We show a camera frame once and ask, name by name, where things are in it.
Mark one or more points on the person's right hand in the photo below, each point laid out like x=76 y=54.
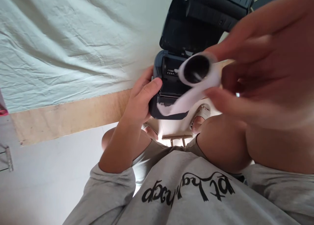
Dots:
x=274 y=70

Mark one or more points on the person's left hand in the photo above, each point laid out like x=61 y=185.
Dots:
x=138 y=99

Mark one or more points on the white paper roll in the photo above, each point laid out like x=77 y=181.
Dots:
x=211 y=75

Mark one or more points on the dark blue label printer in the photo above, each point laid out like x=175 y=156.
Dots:
x=203 y=18

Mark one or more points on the wooden stool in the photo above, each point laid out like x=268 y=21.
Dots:
x=177 y=137

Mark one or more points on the dark box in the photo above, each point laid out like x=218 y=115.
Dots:
x=261 y=1

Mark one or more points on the pale green cloth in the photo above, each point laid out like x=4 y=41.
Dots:
x=73 y=43

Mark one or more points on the person's body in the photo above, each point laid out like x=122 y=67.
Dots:
x=201 y=200

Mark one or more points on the pink object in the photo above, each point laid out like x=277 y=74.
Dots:
x=3 y=112

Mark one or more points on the grey metal bracket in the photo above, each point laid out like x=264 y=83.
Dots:
x=9 y=160

